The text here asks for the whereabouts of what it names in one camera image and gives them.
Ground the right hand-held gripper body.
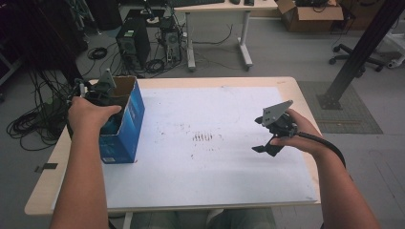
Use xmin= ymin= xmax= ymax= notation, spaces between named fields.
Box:
xmin=254 ymin=99 xmax=299 ymax=139

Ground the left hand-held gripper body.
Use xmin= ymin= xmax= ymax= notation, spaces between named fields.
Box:
xmin=74 ymin=69 xmax=129 ymax=108

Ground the blue cardboard box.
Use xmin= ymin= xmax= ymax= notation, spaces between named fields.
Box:
xmin=97 ymin=74 xmax=146 ymax=165

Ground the person's right hand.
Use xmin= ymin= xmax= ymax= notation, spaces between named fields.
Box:
xmin=269 ymin=109 xmax=323 ymax=155

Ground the person's left hand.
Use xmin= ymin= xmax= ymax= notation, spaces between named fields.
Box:
xmin=67 ymin=96 xmax=123 ymax=136

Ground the large black computer tower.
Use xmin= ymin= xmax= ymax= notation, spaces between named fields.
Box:
xmin=115 ymin=14 xmax=152 ymax=72

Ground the white paper sheet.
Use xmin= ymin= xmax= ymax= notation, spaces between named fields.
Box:
xmin=101 ymin=86 xmax=321 ymax=210

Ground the grey floor mat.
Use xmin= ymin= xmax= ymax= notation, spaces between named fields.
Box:
xmin=297 ymin=80 xmax=384 ymax=135

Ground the small black computer tower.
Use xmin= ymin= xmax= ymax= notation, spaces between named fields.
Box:
xmin=160 ymin=16 xmax=182 ymax=64

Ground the dark curtain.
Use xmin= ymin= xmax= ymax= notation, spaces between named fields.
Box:
xmin=0 ymin=0 xmax=89 ymax=90

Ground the black office chair base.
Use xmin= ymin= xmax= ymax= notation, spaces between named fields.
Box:
xmin=329 ymin=43 xmax=387 ymax=73

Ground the black tape strip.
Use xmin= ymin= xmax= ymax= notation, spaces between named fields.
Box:
xmin=33 ymin=162 xmax=59 ymax=174

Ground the open brown cardboard box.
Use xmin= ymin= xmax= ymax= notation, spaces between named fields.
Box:
xmin=275 ymin=0 xmax=345 ymax=33

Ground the black keyboard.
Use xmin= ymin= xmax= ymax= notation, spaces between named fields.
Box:
xmin=166 ymin=0 xmax=225 ymax=9

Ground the white-legged desk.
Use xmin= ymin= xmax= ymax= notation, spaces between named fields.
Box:
xmin=172 ymin=0 xmax=279 ymax=73

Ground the white table leg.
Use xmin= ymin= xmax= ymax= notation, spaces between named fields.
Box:
xmin=122 ymin=212 xmax=135 ymax=229

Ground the coiled black cable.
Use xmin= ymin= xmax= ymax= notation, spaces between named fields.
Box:
xmin=86 ymin=46 xmax=109 ymax=61
xmin=144 ymin=58 xmax=166 ymax=74

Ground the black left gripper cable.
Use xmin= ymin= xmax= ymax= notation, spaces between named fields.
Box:
xmin=65 ymin=79 xmax=118 ymax=229

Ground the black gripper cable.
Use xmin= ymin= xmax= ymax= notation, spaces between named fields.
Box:
xmin=295 ymin=131 xmax=348 ymax=169
xmin=65 ymin=79 xmax=118 ymax=229

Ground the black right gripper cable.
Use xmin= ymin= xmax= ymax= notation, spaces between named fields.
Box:
xmin=295 ymin=131 xmax=348 ymax=169

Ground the bundle of black floor cables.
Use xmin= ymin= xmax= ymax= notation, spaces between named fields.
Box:
xmin=6 ymin=68 xmax=75 ymax=153

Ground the black metal post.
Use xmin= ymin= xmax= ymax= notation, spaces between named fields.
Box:
xmin=316 ymin=0 xmax=405 ymax=111

